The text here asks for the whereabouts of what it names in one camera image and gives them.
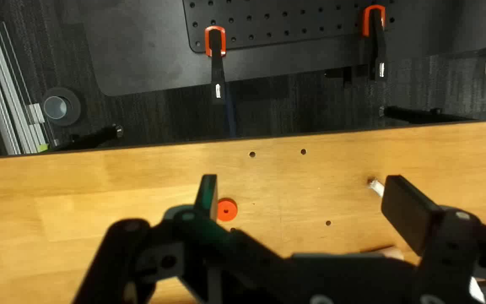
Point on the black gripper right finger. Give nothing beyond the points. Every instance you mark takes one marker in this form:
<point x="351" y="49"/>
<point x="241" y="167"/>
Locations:
<point x="410" y="211"/>

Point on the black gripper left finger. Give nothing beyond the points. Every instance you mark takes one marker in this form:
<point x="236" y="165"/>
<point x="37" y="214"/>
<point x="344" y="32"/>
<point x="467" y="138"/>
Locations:
<point x="202" y="209"/>

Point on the orange disc near edge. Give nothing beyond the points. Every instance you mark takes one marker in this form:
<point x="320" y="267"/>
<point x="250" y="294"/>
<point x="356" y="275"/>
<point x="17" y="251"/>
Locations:
<point x="226" y="209"/>

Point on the round grey floor cap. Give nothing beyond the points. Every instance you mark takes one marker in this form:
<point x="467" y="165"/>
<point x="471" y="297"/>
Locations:
<point x="61" y="106"/>

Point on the stack of grey panels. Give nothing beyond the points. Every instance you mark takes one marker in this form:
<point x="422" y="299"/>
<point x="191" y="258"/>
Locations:
<point x="22" y="125"/>

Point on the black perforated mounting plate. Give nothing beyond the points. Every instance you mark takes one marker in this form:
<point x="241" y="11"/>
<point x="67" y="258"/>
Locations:
<point x="412" y="27"/>

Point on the orange-handled clamp left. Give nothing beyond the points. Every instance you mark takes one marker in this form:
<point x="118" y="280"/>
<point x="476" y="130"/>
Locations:
<point x="214" y="49"/>

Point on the orange-handled clamp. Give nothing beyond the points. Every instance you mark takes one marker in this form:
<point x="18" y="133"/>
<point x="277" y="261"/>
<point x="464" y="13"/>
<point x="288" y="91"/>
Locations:
<point x="373" y="30"/>
<point x="214" y="49"/>

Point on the orange-handled clamp right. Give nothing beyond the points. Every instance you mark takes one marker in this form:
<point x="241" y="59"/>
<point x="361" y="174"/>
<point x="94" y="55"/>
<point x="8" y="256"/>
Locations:
<point x="373" y="30"/>

